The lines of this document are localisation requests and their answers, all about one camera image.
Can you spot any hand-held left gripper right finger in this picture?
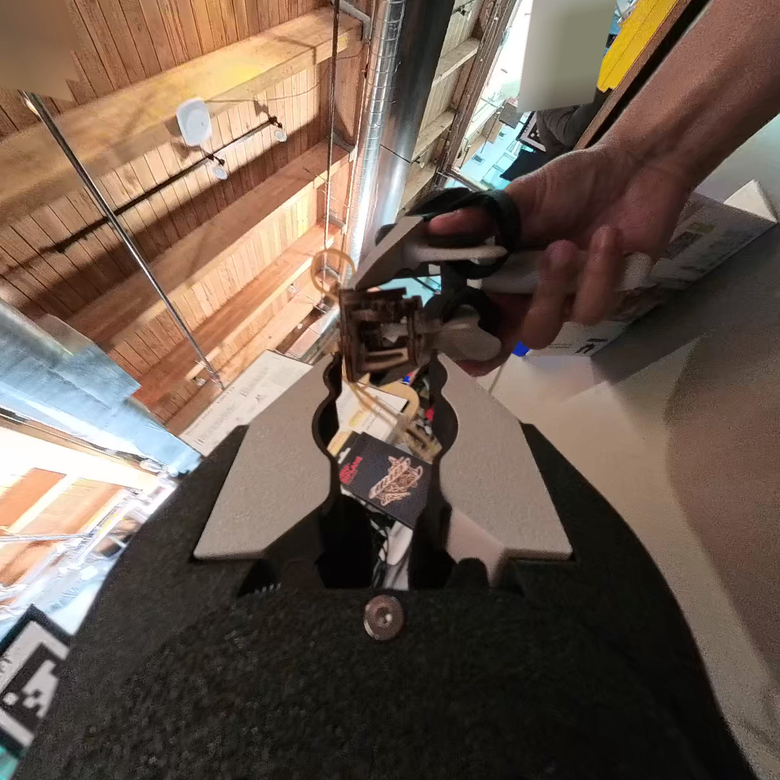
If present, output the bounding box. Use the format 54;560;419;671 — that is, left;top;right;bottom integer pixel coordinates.
414;355;574;587

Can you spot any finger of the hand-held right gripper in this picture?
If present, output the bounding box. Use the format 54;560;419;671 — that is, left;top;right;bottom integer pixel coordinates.
420;316;504;369
355;214;430;288

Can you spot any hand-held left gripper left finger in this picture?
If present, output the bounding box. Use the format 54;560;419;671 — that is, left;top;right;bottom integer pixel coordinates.
194;358;343;580

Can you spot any tan rubber band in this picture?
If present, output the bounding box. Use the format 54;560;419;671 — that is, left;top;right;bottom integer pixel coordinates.
310;245;408;427

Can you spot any small wooden model assembly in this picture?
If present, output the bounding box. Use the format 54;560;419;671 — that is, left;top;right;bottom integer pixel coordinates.
337;285;429;380

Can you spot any person's right forearm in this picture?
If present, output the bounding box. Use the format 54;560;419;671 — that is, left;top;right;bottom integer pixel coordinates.
600;0;780;202

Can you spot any person's right hand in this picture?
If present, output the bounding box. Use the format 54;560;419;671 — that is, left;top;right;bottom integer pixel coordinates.
427;143;692;375

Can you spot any white instruction sheet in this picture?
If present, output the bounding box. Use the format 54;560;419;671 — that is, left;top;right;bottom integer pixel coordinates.
179;350;315;455

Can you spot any white cardboard box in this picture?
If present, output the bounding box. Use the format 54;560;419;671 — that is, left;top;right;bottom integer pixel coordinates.
529;179;780;358

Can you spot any white ceiling access point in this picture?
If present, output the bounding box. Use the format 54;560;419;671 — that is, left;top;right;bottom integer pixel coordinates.
175;96;216;147

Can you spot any black ceiling light track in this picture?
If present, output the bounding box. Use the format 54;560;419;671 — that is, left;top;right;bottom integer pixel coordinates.
41;117;282;254

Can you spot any thin metal hanger rod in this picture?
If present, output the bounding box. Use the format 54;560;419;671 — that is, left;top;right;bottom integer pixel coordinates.
20;90;228;392

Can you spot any round silver ventilation duct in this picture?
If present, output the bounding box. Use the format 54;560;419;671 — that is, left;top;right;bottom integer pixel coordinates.
346;0;457;295

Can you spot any rectangular galvanised duct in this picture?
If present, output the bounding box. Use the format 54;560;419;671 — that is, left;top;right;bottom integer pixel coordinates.
0;297;203;477

